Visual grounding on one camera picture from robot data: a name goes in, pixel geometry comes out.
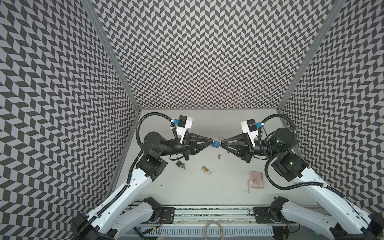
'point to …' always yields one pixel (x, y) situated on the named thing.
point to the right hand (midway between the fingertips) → (222, 148)
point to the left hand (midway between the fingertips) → (212, 143)
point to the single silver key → (228, 151)
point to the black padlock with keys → (179, 164)
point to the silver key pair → (219, 156)
